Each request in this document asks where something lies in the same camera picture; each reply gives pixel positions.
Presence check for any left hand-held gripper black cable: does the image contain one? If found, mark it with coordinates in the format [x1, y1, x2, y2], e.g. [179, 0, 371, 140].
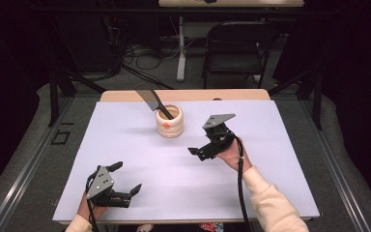
[85, 172, 100, 232]

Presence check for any light wooden background table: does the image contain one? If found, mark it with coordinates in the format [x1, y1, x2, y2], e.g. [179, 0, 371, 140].
[157, 0, 305, 9]

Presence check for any tangle of floor cables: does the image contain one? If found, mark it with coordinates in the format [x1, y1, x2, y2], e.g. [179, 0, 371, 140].
[107, 15, 182, 91]

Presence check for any cream ribbed ceramic cup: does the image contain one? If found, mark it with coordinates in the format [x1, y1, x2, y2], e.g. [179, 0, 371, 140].
[155, 103, 185, 139]

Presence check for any person's patterned clothing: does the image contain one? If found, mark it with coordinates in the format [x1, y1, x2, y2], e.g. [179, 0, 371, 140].
[200, 221, 225, 232]

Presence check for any black horizontal frame bar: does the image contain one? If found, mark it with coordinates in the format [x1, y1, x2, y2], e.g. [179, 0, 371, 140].
[28, 7, 339, 17]

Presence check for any black cleaver knife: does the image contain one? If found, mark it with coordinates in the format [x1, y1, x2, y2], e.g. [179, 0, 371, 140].
[134, 84, 175, 121]

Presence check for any white table mat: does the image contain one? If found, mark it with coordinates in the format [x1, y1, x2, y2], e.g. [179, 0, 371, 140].
[51, 100, 321, 223]

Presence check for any white table leg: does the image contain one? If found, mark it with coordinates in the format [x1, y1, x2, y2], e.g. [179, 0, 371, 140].
[176, 15, 188, 82]

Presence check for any person's left hand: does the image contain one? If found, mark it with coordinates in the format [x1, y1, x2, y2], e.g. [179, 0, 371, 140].
[77, 192, 108, 222]

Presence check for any right hand-held gripper black cable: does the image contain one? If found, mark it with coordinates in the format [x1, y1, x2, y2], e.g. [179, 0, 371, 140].
[226, 130, 255, 232]

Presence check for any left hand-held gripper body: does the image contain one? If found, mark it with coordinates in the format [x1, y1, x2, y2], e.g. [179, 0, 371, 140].
[85, 164, 131, 209]

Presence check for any person's right hand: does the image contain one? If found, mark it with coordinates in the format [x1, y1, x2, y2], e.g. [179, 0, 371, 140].
[215, 137, 254, 175]

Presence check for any aluminium floor rail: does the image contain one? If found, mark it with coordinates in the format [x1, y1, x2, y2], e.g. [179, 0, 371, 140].
[0, 96, 75, 232]
[298, 96, 371, 232]

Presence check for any black metal stand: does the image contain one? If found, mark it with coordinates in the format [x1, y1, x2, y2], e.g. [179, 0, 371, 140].
[268, 66, 324, 131]
[47, 62, 108, 128]

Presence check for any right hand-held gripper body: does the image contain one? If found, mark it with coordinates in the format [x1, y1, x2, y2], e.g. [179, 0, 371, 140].
[202, 113, 237, 158]

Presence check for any black folding chair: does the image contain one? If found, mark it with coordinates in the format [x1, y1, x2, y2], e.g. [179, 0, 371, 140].
[201, 21, 280, 90]

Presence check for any hand-held gripper black cable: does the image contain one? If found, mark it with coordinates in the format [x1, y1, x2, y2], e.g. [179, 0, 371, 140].
[85, 172, 100, 232]
[226, 130, 255, 232]

